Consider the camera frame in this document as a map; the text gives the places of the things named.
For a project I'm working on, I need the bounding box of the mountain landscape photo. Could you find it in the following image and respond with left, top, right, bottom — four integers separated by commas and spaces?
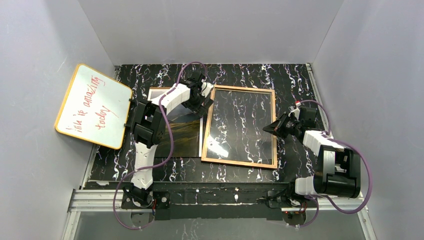
147, 87, 203, 158

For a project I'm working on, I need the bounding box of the wooden picture frame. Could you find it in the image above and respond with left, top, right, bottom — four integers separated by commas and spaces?
200, 84, 278, 170

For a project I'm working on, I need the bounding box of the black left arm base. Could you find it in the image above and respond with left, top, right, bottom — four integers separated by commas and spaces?
121, 188, 171, 210

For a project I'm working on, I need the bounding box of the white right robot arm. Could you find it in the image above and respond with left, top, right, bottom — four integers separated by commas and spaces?
263, 106, 361, 198

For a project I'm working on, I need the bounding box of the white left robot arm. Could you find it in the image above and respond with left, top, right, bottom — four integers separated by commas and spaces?
126, 73, 214, 200

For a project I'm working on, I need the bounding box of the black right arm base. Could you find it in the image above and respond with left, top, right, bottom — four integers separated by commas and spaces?
265, 190, 308, 220

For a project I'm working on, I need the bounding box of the yellow-rimmed whiteboard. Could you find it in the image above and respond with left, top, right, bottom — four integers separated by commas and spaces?
54, 63, 133, 150

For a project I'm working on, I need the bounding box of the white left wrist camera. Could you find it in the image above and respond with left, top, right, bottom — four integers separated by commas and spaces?
200, 82, 215, 98

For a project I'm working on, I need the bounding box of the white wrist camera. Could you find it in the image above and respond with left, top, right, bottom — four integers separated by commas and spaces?
200, 82, 215, 98
288, 101, 302, 120

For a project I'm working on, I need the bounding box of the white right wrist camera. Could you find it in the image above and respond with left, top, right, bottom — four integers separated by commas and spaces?
288, 101, 302, 120

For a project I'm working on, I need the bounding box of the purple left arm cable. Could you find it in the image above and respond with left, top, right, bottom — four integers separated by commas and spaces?
112, 61, 210, 231

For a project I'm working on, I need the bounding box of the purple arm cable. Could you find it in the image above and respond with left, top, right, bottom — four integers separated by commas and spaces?
291, 99, 374, 229
112, 61, 210, 231

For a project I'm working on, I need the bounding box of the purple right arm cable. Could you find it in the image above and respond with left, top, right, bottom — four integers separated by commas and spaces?
291, 99, 374, 229

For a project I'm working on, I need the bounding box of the aluminium front rail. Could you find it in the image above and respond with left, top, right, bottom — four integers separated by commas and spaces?
62, 184, 376, 240

